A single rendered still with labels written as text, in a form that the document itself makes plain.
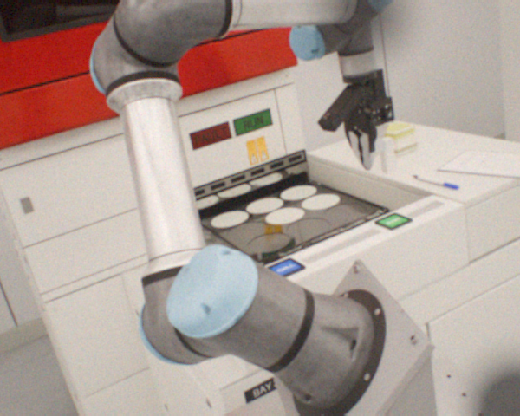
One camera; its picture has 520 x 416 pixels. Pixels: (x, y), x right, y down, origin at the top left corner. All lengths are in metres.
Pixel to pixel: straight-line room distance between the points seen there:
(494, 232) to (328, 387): 0.75
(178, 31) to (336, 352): 0.48
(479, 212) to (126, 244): 0.88
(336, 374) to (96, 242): 0.98
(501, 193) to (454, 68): 2.87
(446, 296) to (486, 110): 3.20
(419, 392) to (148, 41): 0.58
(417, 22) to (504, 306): 2.71
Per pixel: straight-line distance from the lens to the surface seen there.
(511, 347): 1.62
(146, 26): 0.90
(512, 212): 1.47
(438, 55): 4.15
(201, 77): 1.59
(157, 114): 0.93
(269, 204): 1.66
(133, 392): 1.84
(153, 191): 0.90
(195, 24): 0.90
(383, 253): 1.23
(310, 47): 1.19
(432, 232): 1.31
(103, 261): 1.66
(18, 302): 3.26
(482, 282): 1.46
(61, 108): 1.50
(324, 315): 0.79
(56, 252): 1.62
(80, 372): 1.77
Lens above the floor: 1.49
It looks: 21 degrees down
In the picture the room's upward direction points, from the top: 11 degrees counter-clockwise
